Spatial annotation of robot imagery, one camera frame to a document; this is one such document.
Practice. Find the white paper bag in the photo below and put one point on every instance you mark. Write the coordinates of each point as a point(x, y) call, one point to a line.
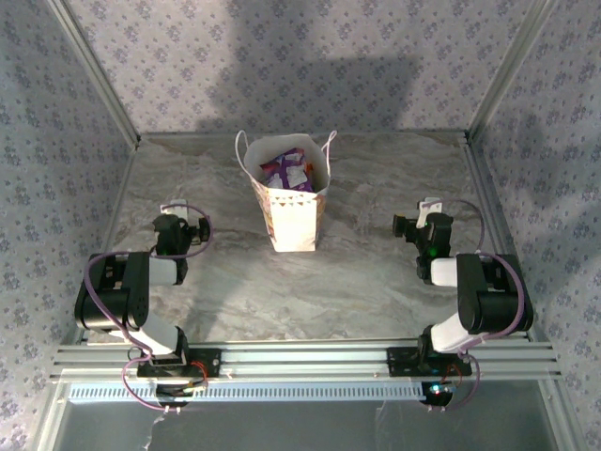
point(293, 225)

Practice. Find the purple and silver candy bag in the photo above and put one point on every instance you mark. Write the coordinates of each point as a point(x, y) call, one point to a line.
point(286, 171)

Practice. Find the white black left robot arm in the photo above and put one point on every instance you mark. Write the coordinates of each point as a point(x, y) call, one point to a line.
point(112, 291)

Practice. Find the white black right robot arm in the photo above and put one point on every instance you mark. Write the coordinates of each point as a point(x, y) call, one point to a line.
point(488, 291)

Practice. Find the grey metal lower shelf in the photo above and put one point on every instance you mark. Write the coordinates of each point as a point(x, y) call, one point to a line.
point(305, 427)

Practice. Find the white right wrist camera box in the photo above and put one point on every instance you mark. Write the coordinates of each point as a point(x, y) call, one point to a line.
point(429, 209)

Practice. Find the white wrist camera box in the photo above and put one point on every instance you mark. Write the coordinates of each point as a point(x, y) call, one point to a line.
point(176, 206)
point(429, 209)

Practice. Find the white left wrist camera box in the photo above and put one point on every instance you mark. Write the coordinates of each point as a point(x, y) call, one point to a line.
point(176, 206)

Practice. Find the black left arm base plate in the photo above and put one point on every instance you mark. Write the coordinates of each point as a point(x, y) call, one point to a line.
point(211, 364)

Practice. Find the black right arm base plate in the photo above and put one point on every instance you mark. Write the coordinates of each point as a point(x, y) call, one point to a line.
point(399, 362)

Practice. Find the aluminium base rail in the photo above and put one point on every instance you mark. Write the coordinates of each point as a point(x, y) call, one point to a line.
point(305, 359)

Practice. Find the aluminium frame post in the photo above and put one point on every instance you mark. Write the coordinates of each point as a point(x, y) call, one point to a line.
point(97, 70)
point(509, 66)

